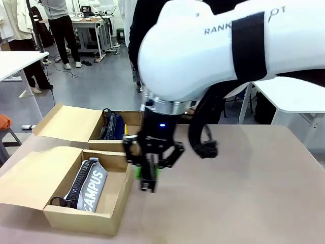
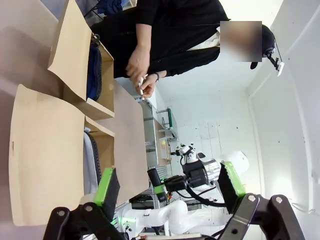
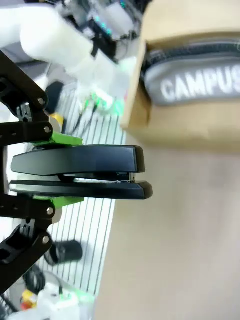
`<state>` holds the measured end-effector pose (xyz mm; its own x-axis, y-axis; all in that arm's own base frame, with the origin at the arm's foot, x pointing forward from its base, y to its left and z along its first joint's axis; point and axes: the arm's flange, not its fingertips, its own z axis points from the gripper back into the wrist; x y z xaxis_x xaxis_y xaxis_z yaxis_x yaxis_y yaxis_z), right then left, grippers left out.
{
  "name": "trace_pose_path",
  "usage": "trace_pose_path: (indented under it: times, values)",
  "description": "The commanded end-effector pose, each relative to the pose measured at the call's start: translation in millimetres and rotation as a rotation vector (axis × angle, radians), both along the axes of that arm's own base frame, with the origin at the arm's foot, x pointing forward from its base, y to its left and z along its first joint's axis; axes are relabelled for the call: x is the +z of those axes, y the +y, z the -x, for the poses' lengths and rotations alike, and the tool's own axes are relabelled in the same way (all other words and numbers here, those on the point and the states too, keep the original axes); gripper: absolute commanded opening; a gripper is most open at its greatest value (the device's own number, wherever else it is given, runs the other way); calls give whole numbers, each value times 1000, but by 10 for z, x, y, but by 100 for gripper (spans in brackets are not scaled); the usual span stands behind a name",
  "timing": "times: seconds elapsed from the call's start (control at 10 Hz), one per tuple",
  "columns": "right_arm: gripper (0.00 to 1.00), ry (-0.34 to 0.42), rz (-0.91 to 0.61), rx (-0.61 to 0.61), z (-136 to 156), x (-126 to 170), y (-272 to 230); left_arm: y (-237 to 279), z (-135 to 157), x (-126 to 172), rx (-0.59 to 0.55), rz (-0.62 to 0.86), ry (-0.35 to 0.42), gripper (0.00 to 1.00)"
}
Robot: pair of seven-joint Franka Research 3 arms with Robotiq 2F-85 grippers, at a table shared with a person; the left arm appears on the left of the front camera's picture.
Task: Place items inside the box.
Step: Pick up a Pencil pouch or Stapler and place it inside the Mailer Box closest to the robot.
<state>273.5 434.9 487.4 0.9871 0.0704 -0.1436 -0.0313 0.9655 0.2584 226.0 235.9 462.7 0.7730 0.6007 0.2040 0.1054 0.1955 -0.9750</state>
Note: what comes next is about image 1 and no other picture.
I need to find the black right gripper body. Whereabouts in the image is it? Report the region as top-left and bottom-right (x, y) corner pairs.
(138, 108), (179, 155)

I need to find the navy campus pencil case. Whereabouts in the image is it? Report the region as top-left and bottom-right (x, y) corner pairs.
(102, 108), (125, 140)

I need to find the grey campus pencil case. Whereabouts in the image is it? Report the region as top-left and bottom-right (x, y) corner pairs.
(49, 157), (108, 213)

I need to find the open cardboard box with flap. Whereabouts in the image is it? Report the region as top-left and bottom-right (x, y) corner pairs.
(0, 145), (135, 237)
(32, 102), (144, 154)

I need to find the person in black jacket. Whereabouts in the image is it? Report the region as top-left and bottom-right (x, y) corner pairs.
(127, 0), (325, 126)

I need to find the background workbench with wooden top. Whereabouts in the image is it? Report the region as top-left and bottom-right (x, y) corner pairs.
(39, 10), (121, 63)

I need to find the grey plastic stool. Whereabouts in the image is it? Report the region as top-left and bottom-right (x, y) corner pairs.
(0, 127), (22, 163)

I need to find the orange cloth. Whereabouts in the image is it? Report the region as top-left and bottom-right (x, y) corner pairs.
(0, 113), (13, 131)

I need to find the person in grey hoodie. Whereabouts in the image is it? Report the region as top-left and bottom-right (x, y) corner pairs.
(40, 0), (82, 70)

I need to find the white side table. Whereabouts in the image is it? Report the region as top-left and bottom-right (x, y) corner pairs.
(0, 50), (49, 120)

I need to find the black tripod pole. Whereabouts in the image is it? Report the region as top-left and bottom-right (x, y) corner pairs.
(25, 0), (46, 53)

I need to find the person in white coat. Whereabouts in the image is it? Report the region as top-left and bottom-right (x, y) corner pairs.
(0, 0), (54, 94)

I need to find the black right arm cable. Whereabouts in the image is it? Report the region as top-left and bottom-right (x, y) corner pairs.
(187, 86), (219, 159)

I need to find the black strap on right arm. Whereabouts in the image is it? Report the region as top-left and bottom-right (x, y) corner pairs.
(231, 11), (268, 82)

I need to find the white table with grey frame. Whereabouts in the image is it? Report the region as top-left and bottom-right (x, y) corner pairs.
(224, 76), (325, 151)

